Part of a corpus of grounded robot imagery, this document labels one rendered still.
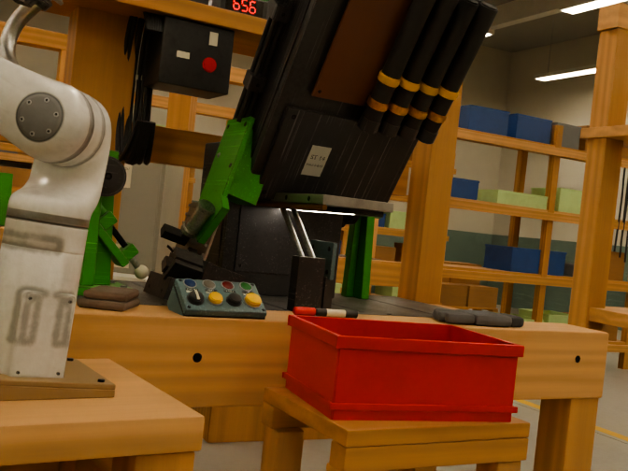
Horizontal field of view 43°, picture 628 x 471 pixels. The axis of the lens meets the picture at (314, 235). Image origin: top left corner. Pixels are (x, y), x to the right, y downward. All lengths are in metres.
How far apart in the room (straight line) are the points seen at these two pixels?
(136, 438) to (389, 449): 0.41
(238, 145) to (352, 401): 0.64
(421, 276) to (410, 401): 1.13
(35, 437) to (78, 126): 0.33
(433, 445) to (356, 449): 0.13
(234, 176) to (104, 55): 0.49
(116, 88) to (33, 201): 0.99
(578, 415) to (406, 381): 0.78
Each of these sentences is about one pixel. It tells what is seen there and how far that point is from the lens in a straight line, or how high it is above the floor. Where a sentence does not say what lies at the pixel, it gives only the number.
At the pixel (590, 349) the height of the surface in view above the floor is 0.86.
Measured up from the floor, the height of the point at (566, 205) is 1.50.
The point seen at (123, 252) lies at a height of 0.98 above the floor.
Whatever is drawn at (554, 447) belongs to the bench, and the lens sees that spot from 1.92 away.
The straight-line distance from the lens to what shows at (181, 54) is 1.84.
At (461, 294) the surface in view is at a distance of 11.44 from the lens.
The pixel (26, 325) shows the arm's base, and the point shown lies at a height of 0.93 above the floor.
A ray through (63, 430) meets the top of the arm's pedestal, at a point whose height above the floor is 0.84.
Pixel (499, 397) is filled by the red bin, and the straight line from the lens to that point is 1.27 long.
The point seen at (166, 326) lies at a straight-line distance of 1.30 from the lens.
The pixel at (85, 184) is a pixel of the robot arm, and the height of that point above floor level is 1.09.
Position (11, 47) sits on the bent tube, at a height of 1.35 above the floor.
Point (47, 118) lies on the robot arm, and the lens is 0.92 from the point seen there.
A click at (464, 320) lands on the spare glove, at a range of 1.65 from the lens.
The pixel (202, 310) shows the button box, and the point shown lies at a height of 0.91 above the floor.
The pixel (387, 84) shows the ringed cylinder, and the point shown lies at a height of 1.35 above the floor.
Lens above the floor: 1.07
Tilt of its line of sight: 1 degrees down
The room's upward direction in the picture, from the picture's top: 6 degrees clockwise
